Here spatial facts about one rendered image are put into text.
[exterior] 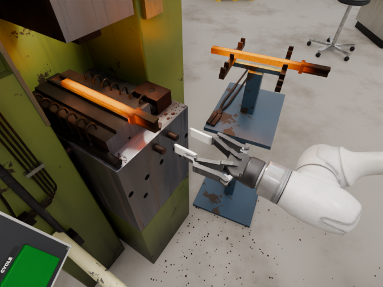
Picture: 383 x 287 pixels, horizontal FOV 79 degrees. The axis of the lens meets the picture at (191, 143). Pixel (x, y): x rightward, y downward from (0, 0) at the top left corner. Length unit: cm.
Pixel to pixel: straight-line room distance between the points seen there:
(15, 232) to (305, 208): 56
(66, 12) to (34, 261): 47
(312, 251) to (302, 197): 118
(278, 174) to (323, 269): 119
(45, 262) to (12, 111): 36
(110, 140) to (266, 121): 70
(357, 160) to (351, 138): 181
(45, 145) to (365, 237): 181
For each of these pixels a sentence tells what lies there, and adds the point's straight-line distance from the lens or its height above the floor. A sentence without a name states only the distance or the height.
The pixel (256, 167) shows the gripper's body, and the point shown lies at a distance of 57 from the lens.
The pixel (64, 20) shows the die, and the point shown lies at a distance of 56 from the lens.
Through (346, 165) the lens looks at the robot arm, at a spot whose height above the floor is 103.
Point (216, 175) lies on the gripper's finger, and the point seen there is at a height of 101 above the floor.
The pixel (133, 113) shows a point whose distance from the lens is 75.
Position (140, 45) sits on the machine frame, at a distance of 94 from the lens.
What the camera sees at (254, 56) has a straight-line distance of 102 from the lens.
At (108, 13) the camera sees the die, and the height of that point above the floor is 129.
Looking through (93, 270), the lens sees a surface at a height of 64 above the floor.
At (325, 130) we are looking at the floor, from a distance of 246.
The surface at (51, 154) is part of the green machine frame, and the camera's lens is 82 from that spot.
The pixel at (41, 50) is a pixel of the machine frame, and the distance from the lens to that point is 111.
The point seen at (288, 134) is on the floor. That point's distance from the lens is 227.
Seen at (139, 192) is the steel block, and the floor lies 73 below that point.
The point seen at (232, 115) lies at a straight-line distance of 112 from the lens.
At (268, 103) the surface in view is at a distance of 123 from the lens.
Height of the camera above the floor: 148
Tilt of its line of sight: 47 degrees down
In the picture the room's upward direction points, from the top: straight up
